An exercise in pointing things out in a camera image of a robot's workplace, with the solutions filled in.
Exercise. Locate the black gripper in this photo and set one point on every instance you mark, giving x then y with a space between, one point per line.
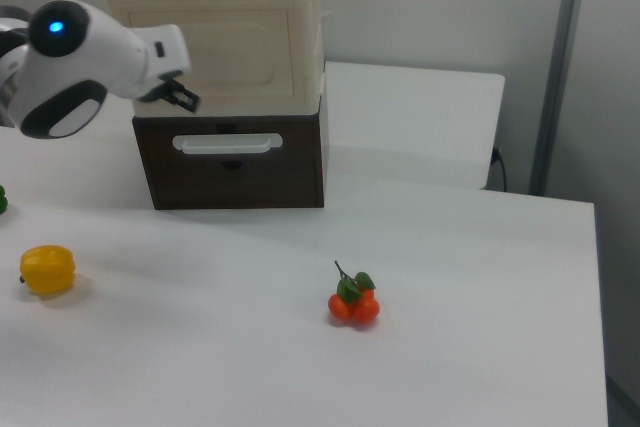
152 95

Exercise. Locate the cream cabinet door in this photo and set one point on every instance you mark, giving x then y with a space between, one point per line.
235 52

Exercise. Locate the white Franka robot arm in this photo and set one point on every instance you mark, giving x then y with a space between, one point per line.
85 67

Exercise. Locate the dark brown drawer box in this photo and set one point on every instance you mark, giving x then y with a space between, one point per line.
200 182

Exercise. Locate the green pepper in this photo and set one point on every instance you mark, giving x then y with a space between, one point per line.
2 199

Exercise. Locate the yellow bell pepper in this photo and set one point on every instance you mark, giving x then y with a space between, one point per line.
47 269

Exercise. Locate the orange tomato cluster with leaves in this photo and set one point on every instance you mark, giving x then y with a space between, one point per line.
354 303

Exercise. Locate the grey partition post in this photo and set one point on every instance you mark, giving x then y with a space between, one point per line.
557 72

